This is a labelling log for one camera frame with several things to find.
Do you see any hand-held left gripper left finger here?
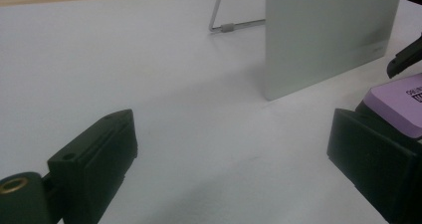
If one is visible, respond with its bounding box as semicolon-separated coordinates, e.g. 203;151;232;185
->
47;109;139;224

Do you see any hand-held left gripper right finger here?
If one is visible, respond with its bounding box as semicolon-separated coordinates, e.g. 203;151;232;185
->
325;108;422;224

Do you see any purple eraser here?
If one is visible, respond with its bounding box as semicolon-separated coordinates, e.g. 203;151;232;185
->
362;72;422;139

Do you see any glass whiteboard with wire stand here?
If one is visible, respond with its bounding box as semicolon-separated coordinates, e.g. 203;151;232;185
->
208;0;405;102

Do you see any white table cover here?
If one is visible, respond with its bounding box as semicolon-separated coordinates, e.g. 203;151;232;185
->
0;0;422;224

